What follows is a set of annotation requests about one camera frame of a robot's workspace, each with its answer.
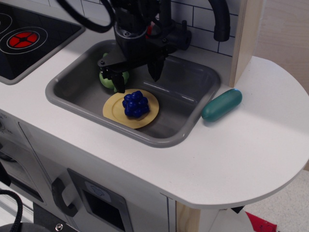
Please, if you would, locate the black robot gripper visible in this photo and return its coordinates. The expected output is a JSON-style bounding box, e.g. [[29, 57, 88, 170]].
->
[[98, 24, 172, 93]]

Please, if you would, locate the blue toy blueberries cluster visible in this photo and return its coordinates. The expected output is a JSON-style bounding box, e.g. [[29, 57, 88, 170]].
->
[[122, 90, 150, 118]]

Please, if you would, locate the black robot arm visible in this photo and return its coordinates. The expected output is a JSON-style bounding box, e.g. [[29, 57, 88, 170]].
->
[[58, 0, 176, 93]]

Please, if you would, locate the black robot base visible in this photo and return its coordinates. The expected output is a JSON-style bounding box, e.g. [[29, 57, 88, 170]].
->
[[0, 202, 80, 232]]

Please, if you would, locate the yellow toy plate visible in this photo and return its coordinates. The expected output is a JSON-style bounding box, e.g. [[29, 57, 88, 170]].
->
[[102, 89, 159, 129]]

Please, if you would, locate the grey toy sink basin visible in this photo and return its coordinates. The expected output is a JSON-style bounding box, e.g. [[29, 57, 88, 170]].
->
[[45, 40, 220, 148]]

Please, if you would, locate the green toy lettuce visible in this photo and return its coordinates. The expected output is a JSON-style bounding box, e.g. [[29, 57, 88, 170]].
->
[[99, 53, 130, 93]]

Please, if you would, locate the red toy strawberry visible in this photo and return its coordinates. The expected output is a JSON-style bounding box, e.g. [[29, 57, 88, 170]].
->
[[146, 22, 154, 39]]

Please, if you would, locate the teal toy cucumber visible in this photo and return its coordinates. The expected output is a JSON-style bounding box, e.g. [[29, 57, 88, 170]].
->
[[201, 88, 242, 122]]

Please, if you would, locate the black toy faucet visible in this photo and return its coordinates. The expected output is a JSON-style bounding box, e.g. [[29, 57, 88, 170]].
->
[[151, 0, 231, 55]]

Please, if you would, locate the black toy stovetop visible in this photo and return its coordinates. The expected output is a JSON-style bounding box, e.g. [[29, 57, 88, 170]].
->
[[0, 3, 85, 85]]

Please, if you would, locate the wooden side panel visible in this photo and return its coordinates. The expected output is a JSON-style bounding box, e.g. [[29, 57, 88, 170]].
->
[[229, 0, 264, 87]]

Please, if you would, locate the grey dishwasher door panel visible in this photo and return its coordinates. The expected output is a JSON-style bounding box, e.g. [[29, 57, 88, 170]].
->
[[67, 169, 133, 232]]

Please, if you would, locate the red cloth on floor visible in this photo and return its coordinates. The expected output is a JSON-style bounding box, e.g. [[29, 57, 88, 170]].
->
[[246, 212, 277, 232]]

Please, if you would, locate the black oven door handle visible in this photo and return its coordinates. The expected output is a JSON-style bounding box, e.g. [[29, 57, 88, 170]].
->
[[51, 178, 78, 218]]

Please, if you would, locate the black braided cable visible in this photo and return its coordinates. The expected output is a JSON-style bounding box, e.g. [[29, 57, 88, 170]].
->
[[0, 189, 24, 232]]

